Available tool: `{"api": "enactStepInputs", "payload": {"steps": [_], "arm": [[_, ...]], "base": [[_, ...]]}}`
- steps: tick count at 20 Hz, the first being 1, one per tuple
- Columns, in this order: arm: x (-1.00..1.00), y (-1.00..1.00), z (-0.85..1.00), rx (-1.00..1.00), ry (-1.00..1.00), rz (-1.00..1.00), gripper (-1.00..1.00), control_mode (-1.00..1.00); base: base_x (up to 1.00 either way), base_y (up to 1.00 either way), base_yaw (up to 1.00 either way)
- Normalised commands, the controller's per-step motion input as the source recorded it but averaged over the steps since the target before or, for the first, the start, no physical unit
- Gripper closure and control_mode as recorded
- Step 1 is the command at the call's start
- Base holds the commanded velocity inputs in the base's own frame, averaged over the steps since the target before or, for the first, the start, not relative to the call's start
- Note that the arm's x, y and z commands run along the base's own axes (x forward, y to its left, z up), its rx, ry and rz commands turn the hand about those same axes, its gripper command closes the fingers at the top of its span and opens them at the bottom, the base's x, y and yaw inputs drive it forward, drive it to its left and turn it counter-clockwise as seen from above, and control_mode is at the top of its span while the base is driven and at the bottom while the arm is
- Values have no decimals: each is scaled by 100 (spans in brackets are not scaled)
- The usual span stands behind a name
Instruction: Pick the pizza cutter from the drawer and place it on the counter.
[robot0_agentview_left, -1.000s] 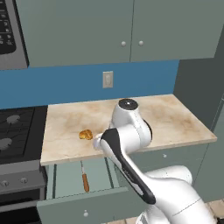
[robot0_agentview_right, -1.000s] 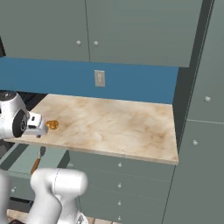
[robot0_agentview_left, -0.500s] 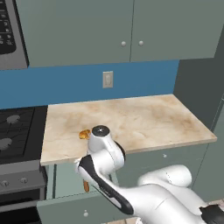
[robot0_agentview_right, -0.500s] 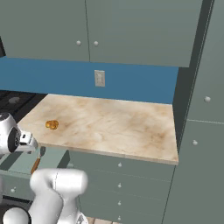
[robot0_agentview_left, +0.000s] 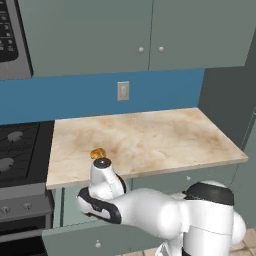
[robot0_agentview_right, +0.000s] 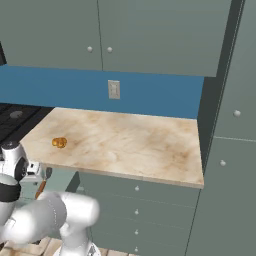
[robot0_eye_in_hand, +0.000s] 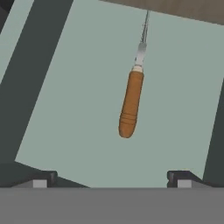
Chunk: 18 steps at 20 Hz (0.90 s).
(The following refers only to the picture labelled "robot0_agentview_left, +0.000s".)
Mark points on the closed grey-green drawer front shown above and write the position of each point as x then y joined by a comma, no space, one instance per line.
166,183

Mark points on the black and grey stove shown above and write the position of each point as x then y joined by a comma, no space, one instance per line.
20,156

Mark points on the small brown food piece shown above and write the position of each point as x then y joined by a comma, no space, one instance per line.
98,153

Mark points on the round white drawer knob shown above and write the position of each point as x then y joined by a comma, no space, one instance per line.
98,244

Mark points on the grey stove knob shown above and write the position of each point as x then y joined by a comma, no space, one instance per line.
27,206
5,209

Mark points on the narrower grey-green cupboard door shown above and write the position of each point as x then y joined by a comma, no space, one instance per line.
200,30

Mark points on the grey-green base cupboard panel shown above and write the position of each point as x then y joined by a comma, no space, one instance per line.
71,206

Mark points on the wide grey-green cupboard door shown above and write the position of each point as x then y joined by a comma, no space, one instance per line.
86,33

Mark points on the round white cupboard knob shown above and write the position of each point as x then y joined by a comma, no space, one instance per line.
161,49
141,50

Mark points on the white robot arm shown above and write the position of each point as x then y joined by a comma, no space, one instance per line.
156,210

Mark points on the small white drawer knob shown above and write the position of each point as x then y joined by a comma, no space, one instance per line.
188,178

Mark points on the tall grey-green cabinet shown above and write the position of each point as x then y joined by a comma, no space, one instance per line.
230,103

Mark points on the grey microwave oven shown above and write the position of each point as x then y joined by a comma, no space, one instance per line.
13,36

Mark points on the beige wall outlet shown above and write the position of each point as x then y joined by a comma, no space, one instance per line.
123,90

